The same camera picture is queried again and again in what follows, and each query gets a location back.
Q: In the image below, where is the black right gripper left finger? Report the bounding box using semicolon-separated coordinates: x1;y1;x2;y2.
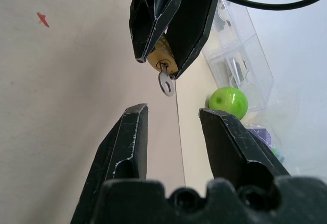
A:
70;103;149;224

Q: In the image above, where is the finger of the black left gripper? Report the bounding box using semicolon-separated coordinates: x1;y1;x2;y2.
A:
129;0;189;64
165;0;223;80

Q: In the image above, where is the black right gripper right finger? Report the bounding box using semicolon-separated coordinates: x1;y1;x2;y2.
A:
198;108;291;187

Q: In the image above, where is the brass padlock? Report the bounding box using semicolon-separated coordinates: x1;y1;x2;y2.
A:
146;35;179;78

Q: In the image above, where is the silver padlock key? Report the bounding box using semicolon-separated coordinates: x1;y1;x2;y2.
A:
158;61;176;98

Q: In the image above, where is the purple block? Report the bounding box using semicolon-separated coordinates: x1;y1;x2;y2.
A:
245;128;273;148

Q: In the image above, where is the green toy apple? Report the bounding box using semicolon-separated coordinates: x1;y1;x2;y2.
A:
208;86;249;120

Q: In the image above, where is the teal green small object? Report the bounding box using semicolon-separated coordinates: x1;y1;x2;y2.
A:
270;146;286;162

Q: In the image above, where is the clear plastic compartment box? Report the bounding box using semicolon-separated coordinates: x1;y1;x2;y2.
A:
201;0;275;114

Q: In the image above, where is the red cross mark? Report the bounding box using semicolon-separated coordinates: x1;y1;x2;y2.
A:
36;12;50;28

